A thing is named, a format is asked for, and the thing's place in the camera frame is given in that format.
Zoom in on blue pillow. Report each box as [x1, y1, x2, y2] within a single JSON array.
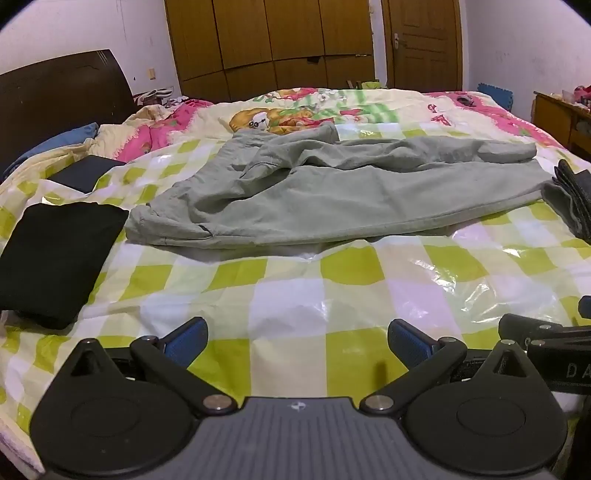
[[2, 122, 100, 181]]

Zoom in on wooden side cabinet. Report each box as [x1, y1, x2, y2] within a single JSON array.
[[532, 90, 591, 162]]

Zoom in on dark navy folded cloth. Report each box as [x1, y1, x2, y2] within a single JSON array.
[[46, 154, 127, 193]]

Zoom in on brown wooden door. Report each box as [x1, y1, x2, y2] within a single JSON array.
[[381, 0, 464, 92]]

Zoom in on green checkered bed sheet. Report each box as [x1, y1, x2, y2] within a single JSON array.
[[0, 117, 591, 476]]

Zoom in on pink cartoon printed blanket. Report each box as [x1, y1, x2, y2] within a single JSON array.
[[90, 85, 555, 162]]

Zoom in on dark grey folded cloth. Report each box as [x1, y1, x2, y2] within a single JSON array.
[[541, 159, 591, 241]]

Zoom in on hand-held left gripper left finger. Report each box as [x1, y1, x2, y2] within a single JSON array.
[[55, 316, 238, 415]]

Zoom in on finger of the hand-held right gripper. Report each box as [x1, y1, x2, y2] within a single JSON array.
[[498, 313, 591, 346]]

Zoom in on grey-green pants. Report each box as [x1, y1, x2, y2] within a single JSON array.
[[124, 124, 555, 250]]

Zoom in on brown wooden wardrobe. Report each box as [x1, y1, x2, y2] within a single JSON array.
[[164, 0, 376, 103]]

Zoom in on dark wooden headboard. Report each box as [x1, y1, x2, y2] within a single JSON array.
[[0, 49, 137, 174]]

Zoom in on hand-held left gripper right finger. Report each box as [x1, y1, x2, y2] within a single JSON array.
[[359, 318, 543, 415]]

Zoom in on black folded cloth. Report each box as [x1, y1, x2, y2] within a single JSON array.
[[0, 202, 130, 330]]

